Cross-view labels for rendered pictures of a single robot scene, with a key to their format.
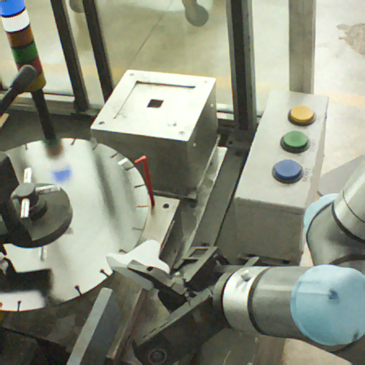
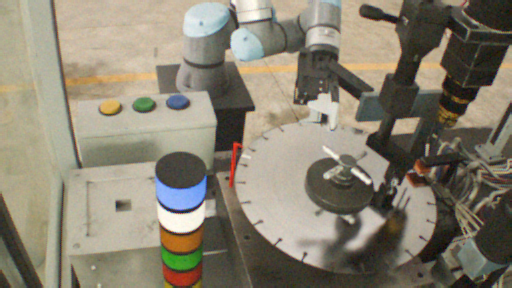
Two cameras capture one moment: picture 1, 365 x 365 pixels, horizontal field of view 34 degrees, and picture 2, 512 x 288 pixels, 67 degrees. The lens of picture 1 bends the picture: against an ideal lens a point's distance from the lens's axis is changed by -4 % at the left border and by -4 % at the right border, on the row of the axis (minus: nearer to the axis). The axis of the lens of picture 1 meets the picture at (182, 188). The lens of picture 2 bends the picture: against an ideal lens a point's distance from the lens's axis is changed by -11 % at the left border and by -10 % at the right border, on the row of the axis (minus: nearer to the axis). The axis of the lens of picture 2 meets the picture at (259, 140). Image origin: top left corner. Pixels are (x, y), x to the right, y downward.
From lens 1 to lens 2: 1.15 m
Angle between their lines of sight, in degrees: 86
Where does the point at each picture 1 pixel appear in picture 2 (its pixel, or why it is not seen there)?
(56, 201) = (321, 169)
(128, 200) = (281, 137)
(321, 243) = (272, 35)
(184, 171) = not seen: hidden behind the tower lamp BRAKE
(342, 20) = not seen: outside the picture
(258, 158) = (170, 119)
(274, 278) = (328, 16)
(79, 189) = (293, 169)
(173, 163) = not seen: hidden behind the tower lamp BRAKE
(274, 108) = (105, 124)
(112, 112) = (152, 234)
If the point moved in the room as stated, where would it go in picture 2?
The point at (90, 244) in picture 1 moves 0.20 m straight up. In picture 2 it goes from (331, 141) to (359, 40)
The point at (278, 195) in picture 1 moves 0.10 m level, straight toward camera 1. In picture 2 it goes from (203, 102) to (246, 94)
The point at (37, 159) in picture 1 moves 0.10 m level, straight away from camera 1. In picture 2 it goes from (286, 220) to (246, 267)
